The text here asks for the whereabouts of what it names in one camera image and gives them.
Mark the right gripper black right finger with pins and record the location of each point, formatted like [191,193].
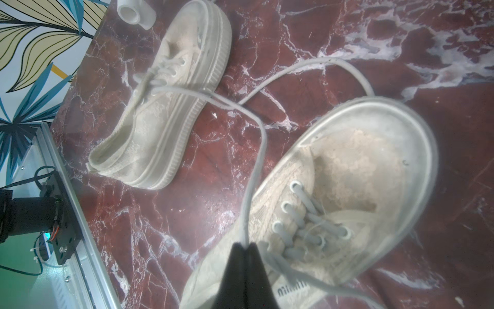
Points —
[259,293]

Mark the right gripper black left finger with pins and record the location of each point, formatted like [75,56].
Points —
[232,291]

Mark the beige sneaker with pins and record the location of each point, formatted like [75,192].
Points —
[343,196]
[147,145]

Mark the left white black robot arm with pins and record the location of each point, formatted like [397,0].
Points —
[21,216]

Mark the small beige cylinder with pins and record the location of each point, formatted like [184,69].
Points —
[136,12]

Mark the aluminium front rail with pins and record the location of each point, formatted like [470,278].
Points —
[74,275]

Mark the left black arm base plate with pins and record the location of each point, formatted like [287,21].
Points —
[65,231]

